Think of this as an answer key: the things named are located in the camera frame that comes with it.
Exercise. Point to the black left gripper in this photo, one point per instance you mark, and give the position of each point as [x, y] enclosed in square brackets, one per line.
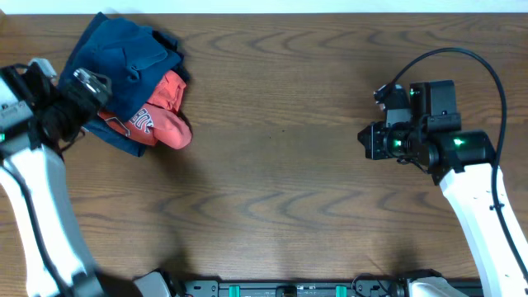
[87, 109]

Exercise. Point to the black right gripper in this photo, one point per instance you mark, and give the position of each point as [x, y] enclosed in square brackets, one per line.
[375, 146]

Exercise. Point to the blue polo shirt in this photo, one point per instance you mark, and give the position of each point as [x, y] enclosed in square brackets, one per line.
[133, 57]

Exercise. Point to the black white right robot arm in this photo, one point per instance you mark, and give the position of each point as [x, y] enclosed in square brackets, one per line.
[496, 241]

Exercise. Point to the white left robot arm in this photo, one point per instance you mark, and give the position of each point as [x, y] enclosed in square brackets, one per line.
[58, 261]

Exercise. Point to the folded navy shirt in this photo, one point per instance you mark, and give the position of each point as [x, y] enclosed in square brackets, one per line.
[99, 128]

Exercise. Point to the folded red printed shirt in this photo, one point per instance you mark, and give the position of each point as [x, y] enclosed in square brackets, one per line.
[157, 119]

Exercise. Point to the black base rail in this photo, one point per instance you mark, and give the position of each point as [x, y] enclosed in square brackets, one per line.
[366, 286]

